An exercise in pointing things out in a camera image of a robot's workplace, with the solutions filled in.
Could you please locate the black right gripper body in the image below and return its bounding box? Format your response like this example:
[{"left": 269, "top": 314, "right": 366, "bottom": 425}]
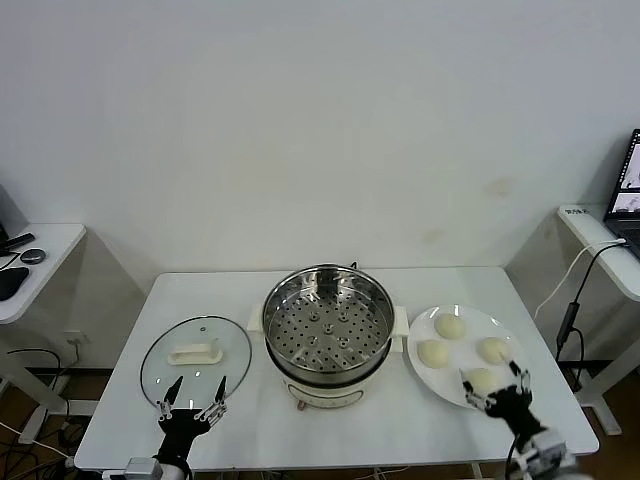
[{"left": 482, "top": 385, "right": 547, "bottom": 439}]

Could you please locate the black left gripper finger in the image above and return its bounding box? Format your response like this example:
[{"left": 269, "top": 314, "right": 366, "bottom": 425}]
[
  {"left": 156, "top": 376, "right": 184, "bottom": 423},
  {"left": 194, "top": 375, "right": 229, "bottom": 427}
]

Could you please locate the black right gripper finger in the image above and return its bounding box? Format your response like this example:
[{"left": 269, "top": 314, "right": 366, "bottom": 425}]
[
  {"left": 507, "top": 358, "right": 533, "bottom": 399},
  {"left": 458, "top": 368, "right": 490, "bottom": 412}
]

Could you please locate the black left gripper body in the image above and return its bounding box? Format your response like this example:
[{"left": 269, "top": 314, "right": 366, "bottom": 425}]
[{"left": 154, "top": 408, "right": 211, "bottom": 460}]

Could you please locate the white steamed baozi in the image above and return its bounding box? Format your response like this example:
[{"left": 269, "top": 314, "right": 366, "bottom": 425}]
[
  {"left": 477, "top": 336, "right": 511, "bottom": 364},
  {"left": 416, "top": 339, "right": 450, "bottom": 370},
  {"left": 463, "top": 367, "right": 501, "bottom": 399},
  {"left": 433, "top": 313, "right": 467, "bottom": 342}
]

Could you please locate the glass lid with white handle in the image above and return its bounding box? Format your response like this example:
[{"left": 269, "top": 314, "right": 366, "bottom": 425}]
[{"left": 139, "top": 314, "right": 253, "bottom": 415}]

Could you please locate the steel perforated steamer basket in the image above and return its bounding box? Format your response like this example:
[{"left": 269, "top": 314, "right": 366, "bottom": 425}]
[{"left": 262, "top": 264, "right": 396, "bottom": 384}]

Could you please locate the white round plate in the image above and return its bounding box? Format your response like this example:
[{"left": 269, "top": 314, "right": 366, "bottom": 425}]
[{"left": 407, "top": 304, "right": 529, "bottom": 411}]

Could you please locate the white electric cooker base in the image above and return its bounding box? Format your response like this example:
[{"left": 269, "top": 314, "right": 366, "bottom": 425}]
[{"left": 247, "top": 303, "right": 411, "bottom": 412}]

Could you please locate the white side table with label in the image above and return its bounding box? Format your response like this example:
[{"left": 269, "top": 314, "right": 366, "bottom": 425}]
[{"left": 557, "top": 204, "right": 640, "bottom": 436}]

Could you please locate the white side table with mouse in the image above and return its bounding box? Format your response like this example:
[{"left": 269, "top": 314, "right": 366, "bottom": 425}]
[{"left": 0, "top": 222, "right": 87, "bottom": 444}]

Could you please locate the black laptop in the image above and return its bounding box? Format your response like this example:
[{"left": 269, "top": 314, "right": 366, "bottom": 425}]
[{"left": 603, "top": 128, "right": 640, "bottom": 259}]

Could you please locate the black remote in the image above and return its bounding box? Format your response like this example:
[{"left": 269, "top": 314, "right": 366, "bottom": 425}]
[{"left": 0, "top": 232, "right": 37, "bottom": 251}]

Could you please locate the grey monitor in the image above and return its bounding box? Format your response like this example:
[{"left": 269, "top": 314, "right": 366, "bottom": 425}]
[{"left": 0, "top": 183, "right": 29, "bottom": 240}]

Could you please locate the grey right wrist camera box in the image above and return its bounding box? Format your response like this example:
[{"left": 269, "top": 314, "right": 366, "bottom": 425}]
[{"left": 528, "top": 428, "right": 566, "bottom": 464}]

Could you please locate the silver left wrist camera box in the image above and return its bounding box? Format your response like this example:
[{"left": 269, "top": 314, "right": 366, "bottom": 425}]
[{"left": 124, "top": 457, "right": 161, "bottom": 480}]

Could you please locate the black cable with adapter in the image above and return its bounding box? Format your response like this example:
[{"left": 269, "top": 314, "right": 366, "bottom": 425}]
[{"left": 554, "top": 242, "right": 626, "bottom": 394}]

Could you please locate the black floor cable bundle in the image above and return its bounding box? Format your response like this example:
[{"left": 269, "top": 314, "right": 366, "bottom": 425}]
[{"left": 59, "top": 419, "right": 91, "bottom": 451}]

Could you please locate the white wall outlet with plug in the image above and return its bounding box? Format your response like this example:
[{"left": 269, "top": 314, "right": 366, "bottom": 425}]
[{"left": 63, "top": 328, "right": 94, "bottom": 361}]

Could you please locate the white laptop cable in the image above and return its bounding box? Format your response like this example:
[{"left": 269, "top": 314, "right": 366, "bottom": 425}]
[{"left": 534, "top": 239, "right": 626, "bottom": 321}]

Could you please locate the white floor cable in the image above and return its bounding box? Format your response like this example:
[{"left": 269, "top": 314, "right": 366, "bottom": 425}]
[{"left": 0, "top": 422, "right": 76, "bottom": 459}]

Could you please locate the black floor cable loop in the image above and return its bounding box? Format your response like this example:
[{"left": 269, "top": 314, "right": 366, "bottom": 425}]
[{"left": 7, "top": 348, "right": 76, "bottom": 384}]

